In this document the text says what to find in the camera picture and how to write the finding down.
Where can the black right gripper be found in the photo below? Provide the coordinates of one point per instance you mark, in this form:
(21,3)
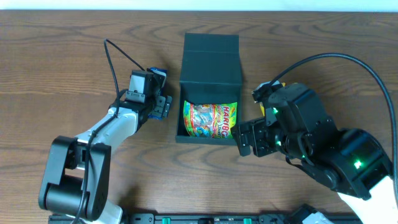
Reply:
(253,135)

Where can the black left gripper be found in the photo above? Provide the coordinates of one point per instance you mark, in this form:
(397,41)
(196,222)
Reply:
(163,106)

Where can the blue Oreo cookie pack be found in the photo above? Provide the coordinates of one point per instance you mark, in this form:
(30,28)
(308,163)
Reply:
(159,112)

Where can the colourful Haribo gummy bag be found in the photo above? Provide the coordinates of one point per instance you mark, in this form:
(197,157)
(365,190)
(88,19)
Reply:
(210,120)

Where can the yellow pistachio snack bag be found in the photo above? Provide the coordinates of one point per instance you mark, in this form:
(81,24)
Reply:
(264,104)

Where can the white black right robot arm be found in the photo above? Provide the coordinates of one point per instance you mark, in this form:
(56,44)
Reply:
(350,162)

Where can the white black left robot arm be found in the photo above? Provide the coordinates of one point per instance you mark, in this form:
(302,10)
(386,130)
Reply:
(76,177)

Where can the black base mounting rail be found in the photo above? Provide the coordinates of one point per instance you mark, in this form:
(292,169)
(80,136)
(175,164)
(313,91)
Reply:
(266,218)

